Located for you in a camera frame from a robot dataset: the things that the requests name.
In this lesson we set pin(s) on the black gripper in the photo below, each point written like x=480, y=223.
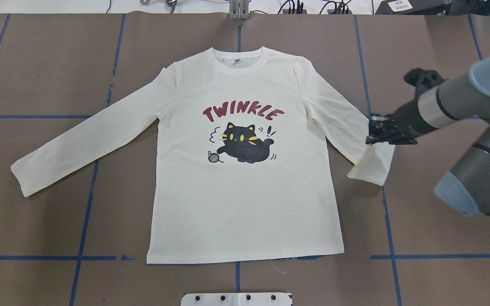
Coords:
x=405, y=117

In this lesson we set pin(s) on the cream long-sleeve cat shirt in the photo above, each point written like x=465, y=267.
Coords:
x=242, y=165

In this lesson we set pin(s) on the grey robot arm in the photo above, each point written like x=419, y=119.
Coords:
x=438, y=103

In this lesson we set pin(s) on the aluminium camera mount post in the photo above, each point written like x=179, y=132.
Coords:
x=239, y=9

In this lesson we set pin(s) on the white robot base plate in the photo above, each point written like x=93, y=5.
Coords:
x=238, y=299

